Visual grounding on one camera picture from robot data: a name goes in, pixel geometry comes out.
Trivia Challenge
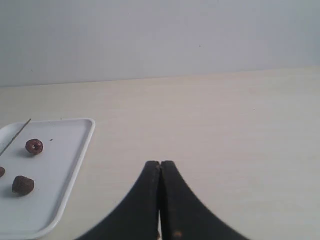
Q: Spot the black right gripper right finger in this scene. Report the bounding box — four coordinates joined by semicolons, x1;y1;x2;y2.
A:
159;160;247;240

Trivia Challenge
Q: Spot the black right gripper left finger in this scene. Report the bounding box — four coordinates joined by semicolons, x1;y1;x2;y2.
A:
78;161;160;240

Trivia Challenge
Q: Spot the thin metal skewer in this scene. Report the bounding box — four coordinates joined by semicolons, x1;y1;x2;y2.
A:
0;118;32;156

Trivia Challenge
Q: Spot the white plastic tray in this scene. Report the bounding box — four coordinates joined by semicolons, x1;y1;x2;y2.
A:
0;118;95;240

